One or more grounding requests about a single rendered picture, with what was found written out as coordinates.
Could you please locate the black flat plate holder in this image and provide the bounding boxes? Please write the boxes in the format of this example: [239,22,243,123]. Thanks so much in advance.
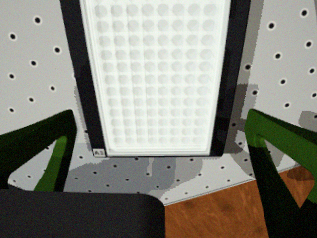
[60,0,251,157]

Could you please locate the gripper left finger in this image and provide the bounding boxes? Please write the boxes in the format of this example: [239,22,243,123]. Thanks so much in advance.
[0,109,77,192]

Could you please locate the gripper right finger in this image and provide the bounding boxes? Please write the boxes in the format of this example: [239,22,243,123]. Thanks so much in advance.
[244,109,317,238]

